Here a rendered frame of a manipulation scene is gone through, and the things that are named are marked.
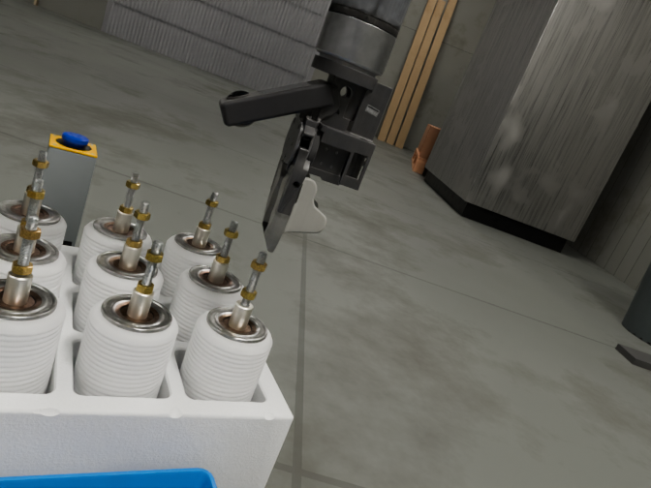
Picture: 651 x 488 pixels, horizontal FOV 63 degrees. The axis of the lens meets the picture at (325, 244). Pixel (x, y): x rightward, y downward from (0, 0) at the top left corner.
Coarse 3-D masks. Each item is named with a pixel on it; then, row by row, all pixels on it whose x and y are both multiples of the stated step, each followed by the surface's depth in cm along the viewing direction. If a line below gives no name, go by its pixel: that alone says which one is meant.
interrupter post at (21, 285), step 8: (8, 272) 52; (8, 280) 51; (16, 280) 51; (24, 280) 52; (8, 288) 52; (16, 288) 52; (24, 288) 52; (8, 296) 52; (16, 296) 52; (24, 296) 52; (8, 304) 52; (16, 304) 52; (24, 304) 53
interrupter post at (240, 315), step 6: (240, 300) 64; (234, 306) 64; (240, 306) 63; (252, 306) 64; (234, 312) 63; (240, 312) 63; (246, 312) 63; (234, 318) 63; (240, 318) 63; (246, 318) 64; (234, 324) 64; (240, 324) 64; (246, 324) 64; (240, 330) 64
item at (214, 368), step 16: (192, 336) 64; (208, 336) 61; (192, 352) 63; (208, 352) 61; (224, 352) 61; (240, 352) 61; (256, 352) 62; (192, 368) 63; (208, 368) 61; (224, 368) 61; (240, 368) 62; (256, 368) 63; (192, 384) 63; (208, 384) 62; (224, 384) 62; (240, 384) 63; (256, 384) 66; (208, 400) 62; (224, 400) 63; (240, 400) 64
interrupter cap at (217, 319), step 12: (216, 312) 65; (228, 312) 66; (216, 324) 63; (228, 324) 64; (252, 324) 66; (264, 324) 67; (228, 336) 61; (240, 336) 62; (252, 336) 63; (264, 336) 64
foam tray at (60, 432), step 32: (64, 256) 80; (64, 288) 72; (64, 320) 65; (64, 352) 60; (64, 384) 55; (0, 416) 49; (32, 416) 50; (64, 416) 52; (96, 416) 53; (128, 416) 55; (160, 416) 56; (192, 416) 58; (224, 416) 60; (256, 416) 62; (288, 416) 64; (0, 448) 51; (32, 448) 52; (64, 448) 53; (96, 448) 55; (128, 448) 56; (160, 448) 58; (192, 448) 60; (224, 448) 62; (256, 448) 64; (224, 480) 64; (256, 480) 66
